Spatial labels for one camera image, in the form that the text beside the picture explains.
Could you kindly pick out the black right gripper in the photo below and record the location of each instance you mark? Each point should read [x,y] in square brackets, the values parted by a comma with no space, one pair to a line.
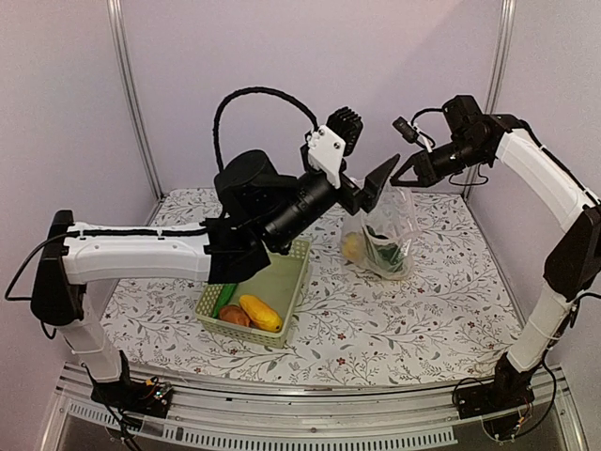
[425,168]

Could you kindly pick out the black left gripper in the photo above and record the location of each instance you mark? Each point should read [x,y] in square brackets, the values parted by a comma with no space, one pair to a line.
[376,183]

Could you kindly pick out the clear pink zip top bag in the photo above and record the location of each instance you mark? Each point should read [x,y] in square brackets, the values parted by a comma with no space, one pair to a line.
[394,216]

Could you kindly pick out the yellow lemon toy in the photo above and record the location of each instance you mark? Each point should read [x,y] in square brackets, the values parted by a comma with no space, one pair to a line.
[352,247]

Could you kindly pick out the green bok choy toy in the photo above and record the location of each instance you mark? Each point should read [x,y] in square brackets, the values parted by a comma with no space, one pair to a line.
[386,256]

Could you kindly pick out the orange yellow mango toy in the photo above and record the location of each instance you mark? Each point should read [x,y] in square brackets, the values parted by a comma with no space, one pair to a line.
[261,314]

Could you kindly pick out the green bitter gourd toy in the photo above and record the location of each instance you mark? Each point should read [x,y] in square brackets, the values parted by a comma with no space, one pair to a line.
[223,298]

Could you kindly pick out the brown bread roll toy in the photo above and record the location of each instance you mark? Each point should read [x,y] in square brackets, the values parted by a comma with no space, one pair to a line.
[235,315]

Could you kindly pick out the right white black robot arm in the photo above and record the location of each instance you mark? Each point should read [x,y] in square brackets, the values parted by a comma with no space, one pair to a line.
[573,261]

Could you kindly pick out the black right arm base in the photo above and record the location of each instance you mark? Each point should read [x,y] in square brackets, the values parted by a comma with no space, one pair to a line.
[472,397]

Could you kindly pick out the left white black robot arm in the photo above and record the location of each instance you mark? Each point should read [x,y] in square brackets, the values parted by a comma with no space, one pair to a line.
[263,213]

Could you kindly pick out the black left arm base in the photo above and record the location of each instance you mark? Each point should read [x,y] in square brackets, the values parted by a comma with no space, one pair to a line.
[150,398]

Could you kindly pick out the beige perforated plastic basket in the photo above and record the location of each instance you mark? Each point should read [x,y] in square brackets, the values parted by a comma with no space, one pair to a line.
[279,286]

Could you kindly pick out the floral white table mat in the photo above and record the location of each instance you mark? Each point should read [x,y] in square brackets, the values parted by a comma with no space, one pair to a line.
[450,319]

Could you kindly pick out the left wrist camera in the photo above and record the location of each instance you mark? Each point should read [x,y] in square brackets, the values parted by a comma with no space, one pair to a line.
[329,144]

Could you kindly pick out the right aluminium frame post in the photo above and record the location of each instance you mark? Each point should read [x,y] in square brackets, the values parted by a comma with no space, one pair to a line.
[501,54]

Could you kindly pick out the aluminium frame post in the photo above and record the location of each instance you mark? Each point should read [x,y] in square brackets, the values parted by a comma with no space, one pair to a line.
[123,60]
[501,54]

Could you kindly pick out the aluminium front rail frame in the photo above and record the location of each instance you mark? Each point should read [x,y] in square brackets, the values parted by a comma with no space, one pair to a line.
[212,413]

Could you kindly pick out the left aluminium frame post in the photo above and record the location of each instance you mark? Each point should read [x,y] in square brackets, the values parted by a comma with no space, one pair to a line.
[123,60]

